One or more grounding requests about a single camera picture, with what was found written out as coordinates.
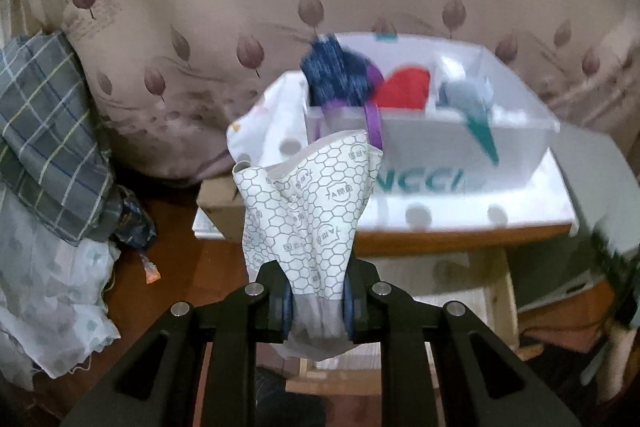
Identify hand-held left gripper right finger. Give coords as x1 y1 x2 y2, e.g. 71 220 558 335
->
342 254 583 427

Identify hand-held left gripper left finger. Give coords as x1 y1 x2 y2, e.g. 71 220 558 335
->
65 261 296 427

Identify white hexagon print underwear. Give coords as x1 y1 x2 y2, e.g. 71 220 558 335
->
232 129 385 362

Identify wooden drawer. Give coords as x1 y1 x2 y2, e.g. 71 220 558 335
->
295 247 521 383

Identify white shoe box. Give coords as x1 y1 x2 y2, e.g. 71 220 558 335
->
302 32 561 212

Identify red underwear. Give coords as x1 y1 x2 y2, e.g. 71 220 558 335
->
372 66 433 112

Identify navy floral underwear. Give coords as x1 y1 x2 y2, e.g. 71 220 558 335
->
300 34 373 108

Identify person's dark trouser leg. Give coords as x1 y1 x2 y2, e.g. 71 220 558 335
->
252 364 301 427

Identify brown cardboard box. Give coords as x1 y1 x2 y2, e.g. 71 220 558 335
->
196 177 246 244

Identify brown wooden nightstand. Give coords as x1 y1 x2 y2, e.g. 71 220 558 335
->
352 221 576 258

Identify orange wrapper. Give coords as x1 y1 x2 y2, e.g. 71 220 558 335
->
140 254 162 284

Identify dark blue packet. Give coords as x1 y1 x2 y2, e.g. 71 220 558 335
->
102 187 158 250

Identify white spotted cover cloth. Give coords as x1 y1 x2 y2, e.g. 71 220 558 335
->
192 72 583 240

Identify white plastic bags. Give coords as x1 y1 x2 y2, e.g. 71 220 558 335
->
0 184 123 390

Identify grey plaid cloth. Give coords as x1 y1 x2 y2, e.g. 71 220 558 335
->
0 32 116 245

